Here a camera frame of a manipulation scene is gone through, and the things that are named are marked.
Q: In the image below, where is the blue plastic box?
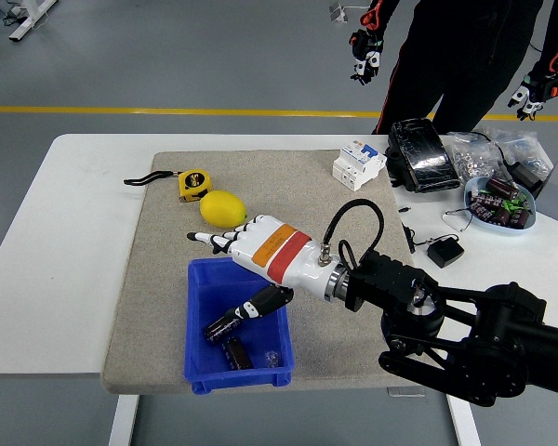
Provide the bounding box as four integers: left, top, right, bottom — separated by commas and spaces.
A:
182, 257, 295, 395

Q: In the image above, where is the white table leg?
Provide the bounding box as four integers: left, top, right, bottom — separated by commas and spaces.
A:
445, 394, 483, 446
107, 394, 140, 446

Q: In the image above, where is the person's right hand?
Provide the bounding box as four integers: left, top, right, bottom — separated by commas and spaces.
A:
349, 30, 384, 86

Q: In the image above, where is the light blue bowl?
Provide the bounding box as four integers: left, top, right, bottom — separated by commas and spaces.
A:
463, 175, 538, 237

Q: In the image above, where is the grey-brown mat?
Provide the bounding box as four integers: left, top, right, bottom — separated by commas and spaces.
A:
100, 149, 443, 396

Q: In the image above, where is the white floor stand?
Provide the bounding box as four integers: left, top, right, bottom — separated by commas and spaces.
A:
328, 2, 368, 22

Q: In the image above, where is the person's left hand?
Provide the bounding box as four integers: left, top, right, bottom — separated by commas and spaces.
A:
507, 76, 546, 122

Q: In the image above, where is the thin black wire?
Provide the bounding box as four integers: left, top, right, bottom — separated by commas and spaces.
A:
443, 207, 476, 232

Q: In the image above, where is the yellow tape measure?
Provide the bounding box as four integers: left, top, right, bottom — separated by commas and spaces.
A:
123, 169, 212, 203

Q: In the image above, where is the white desk frame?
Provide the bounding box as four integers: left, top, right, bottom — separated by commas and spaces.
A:
7, 0, 60, 44

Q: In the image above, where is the metal bracket under table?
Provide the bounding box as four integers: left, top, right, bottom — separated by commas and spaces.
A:
386, 385, 427, 399

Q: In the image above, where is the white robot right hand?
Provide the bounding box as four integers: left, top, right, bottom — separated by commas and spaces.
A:
186, 213, 341, 322

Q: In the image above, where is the black glossy case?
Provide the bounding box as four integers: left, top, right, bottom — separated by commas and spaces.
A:
383, 116, 461, 194

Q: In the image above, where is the black power adapter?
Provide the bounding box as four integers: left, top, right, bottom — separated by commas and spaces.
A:
510, 160, 549, 195

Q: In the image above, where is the black orange wrist tracker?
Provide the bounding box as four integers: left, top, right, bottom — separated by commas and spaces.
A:
538, 72, 558, 101

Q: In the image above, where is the white circuit breaker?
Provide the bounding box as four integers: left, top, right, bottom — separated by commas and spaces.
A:
331, 141, 387, 191

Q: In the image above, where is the yellow lemon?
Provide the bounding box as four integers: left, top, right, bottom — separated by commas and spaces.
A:
199, 190, 249, 229

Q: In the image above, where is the clear bag of screws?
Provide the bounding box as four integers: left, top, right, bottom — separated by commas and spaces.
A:
478, 127, 554, 171

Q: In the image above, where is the clear bag of metal nuts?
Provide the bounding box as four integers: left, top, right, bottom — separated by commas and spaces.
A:
448, 132, 499, 181

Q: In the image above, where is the person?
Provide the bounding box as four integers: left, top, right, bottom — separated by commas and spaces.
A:
360, 0, 558, 136

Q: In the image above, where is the green plastic connector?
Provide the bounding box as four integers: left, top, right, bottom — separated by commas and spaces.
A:
502, 195, 530, 214

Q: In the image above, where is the grey cable bundle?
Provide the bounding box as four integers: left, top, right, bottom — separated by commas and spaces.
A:
0, 2, 27, 25

